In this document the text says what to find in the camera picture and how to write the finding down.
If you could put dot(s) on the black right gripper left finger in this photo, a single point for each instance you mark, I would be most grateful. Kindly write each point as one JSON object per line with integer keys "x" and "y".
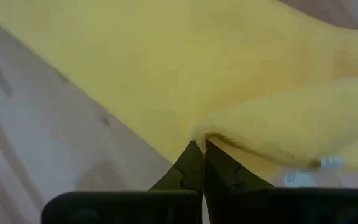
{"x": 135, "y": 207}

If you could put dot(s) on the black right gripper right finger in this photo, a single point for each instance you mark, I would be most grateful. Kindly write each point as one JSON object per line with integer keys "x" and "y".
{"x": 275, "y": 207}

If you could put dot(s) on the yellow microfiber towel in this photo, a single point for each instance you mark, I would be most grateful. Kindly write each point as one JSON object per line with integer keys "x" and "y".
{"x": 166, "y": 62}

